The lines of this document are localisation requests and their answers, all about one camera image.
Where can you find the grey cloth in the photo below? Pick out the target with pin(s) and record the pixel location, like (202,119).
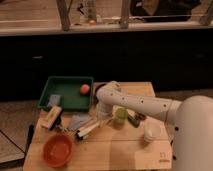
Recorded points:
(77,121)

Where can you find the dark red bowl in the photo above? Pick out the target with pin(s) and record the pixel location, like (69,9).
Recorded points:
(97,88)

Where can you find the red grape bunch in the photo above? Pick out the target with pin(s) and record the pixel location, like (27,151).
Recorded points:
(141,117)

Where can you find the wooden block brush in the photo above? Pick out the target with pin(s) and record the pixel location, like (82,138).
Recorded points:
(51,117)

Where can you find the orange fruit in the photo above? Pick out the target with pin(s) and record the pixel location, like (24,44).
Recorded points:
(84,89)

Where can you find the white handled brush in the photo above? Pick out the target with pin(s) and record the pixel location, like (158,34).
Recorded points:
(83,132)

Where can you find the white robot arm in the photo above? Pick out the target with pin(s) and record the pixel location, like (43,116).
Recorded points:
(192,119)

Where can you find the green cucumber piece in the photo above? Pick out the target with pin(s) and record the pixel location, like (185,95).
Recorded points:
(134,121)

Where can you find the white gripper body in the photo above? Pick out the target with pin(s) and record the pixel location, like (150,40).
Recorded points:
(104,111)

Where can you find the orange plastic bowl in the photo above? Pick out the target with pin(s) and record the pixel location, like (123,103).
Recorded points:
(57,150)

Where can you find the green plastic tray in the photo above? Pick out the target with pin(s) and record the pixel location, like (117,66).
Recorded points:
(68,88)

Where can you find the wooden folding table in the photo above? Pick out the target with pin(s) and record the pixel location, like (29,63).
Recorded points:
(107,148)

